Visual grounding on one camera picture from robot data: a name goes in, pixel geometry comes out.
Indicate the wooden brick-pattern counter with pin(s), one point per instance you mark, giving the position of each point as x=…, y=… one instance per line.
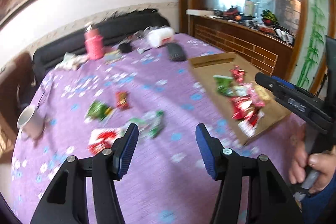
x=268, y=33

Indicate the pale green white snack packet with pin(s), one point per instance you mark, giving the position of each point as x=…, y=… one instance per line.
x=240, y=90

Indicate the small black container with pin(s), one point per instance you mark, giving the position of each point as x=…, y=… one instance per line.
x=125, y=47

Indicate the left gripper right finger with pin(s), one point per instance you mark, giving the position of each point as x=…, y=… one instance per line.
x=269, y=198

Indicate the pink knit-sleeved bottle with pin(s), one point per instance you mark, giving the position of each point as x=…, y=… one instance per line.
x=93, y=42

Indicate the white red candy packet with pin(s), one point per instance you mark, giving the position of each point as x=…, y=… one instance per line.
x=250, y=122

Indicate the dark red triangular snack bag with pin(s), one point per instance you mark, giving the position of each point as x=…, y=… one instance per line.
x=238, y=74

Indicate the brown chair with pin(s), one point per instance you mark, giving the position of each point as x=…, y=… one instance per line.
x=17, y=90

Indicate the brown cardboard box tray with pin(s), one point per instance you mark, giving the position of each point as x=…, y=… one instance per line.
x=203, y=68

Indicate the white ceramic mug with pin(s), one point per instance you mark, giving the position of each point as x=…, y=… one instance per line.
x=30, y=123

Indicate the small red candy bar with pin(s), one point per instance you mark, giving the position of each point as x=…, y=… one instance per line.
x=121, y=100

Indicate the red white snack packet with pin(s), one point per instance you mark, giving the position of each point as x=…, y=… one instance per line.
x=103, y=138

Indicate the white plastic jar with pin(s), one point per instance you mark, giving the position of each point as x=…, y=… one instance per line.
x=161, y=36

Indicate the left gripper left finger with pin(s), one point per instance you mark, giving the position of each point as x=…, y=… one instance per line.
x=65, y=199

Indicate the person right hand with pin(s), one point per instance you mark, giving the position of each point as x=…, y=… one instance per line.
x=324, y=163

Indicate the black glasses case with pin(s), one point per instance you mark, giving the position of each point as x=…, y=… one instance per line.
x=176, y=52

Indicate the purple floral tablecloth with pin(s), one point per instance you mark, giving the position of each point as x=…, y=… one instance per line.
x=167, y=181

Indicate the white cloth gloves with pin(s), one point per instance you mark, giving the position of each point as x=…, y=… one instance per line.
x=71, y=62

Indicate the biscuit cracker clear packet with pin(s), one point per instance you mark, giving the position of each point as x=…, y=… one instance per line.
x=263, y=94

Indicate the green pea snack packet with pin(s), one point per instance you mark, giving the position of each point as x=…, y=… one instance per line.
x=98, y=110

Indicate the pink My Melody snack bag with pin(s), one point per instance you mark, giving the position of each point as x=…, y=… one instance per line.
x=254, y=96

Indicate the green white candies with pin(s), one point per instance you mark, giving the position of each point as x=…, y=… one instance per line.
x=150, y=124

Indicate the red cartoon snack packet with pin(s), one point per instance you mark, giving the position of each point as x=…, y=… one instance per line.
x=241, y=107

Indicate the small booklet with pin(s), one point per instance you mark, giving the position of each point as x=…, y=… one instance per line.
x=113, y=56

